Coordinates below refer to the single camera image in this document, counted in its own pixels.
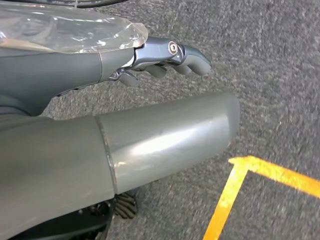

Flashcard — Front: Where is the yellow floor tape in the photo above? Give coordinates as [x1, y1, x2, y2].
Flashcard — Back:
[202, 155, 320, 240]

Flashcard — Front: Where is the black robot leg mechanism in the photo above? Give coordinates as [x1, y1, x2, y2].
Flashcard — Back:
[8, 190, 138, 240]

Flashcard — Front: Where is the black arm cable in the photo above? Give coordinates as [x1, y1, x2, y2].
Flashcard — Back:
[5, 0, 129, 9]

